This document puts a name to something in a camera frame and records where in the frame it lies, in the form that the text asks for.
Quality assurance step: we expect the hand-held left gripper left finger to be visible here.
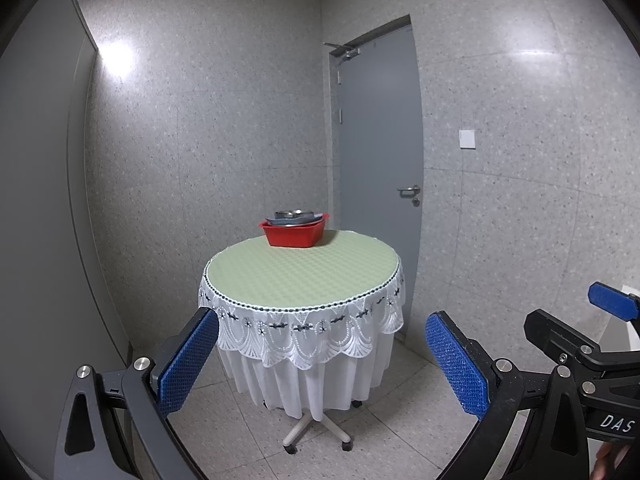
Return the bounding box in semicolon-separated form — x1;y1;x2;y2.
54;306;221;480

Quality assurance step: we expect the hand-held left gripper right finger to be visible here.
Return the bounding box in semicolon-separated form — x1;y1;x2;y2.
425;311;587;480

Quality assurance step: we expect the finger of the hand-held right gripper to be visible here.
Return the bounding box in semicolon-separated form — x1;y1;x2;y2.
588;281;640;325
524;310;608;367

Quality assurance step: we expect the red plastic basin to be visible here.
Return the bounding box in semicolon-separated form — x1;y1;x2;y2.
258;212;332;248

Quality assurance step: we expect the person's right hand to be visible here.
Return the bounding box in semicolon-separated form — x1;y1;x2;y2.
592;441;628;480

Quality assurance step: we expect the round table with tablecloth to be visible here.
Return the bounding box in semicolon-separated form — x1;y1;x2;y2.
198;230;406;423

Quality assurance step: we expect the wheeled table base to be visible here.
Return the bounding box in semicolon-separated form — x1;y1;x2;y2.
282;399;363;455

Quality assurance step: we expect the grey door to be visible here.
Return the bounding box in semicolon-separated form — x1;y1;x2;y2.
330;17;423;346

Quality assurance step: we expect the door closer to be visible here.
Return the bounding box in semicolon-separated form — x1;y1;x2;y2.
324;42;362;60

